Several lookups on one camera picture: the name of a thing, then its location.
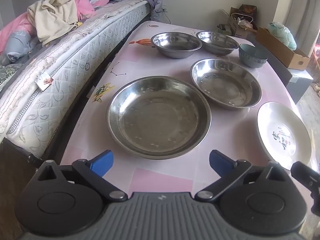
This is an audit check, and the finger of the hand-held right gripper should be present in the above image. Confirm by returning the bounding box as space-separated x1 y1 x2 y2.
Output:
291 161 320 215

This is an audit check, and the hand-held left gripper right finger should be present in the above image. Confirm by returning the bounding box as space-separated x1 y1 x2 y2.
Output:
194 149 290 202

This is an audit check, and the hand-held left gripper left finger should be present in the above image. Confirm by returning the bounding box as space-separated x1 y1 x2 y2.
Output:
35 149 128 202

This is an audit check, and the white printed ceramic plate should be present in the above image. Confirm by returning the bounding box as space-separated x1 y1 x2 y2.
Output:
257 101 312 171

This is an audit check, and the large stainless steel plate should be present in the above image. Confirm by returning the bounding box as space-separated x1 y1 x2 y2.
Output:
191 58 263 109
106 76 212 160

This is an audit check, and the teal ceramic bowl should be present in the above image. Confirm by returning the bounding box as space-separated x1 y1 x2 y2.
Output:
238 43 269 69

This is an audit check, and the stainless steel bowl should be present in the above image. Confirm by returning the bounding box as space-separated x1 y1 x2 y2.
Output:
150 32 203 59
196 30 239 56

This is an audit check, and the grey cabinet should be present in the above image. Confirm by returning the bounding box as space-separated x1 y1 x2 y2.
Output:
255 37 314 104

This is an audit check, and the quilted white mattress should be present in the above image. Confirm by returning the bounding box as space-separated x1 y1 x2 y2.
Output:
0 0 150 155

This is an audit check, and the pink printed tablecloth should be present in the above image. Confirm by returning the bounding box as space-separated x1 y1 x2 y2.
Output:
59 21 310 200

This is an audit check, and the long brown cardboard box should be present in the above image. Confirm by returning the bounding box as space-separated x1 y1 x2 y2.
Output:
255 26 311 68

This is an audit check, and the grey leaf-print pillow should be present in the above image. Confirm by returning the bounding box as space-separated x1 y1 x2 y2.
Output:
0 64 26 91

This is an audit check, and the small green box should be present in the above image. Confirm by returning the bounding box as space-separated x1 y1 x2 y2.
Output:
216 23 232 34

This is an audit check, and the pale green plastic bag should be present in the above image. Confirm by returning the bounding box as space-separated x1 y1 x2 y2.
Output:
269 21 298 51

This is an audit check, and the cream garment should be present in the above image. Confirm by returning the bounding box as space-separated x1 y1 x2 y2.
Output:
27 0 81 46

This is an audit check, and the dark brown paper bag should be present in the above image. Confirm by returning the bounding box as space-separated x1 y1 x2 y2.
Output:
239 4 258 20

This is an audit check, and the grey blanket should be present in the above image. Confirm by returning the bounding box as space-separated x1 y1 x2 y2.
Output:
111 0 166 22

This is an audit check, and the dark wooden bed frame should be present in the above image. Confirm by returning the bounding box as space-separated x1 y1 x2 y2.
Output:
0 30 133 220

